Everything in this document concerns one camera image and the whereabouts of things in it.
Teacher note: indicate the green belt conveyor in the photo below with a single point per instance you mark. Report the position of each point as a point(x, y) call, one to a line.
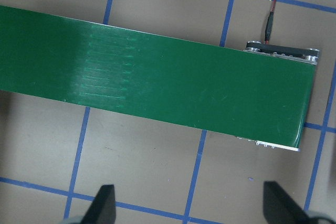
point(170, 82)

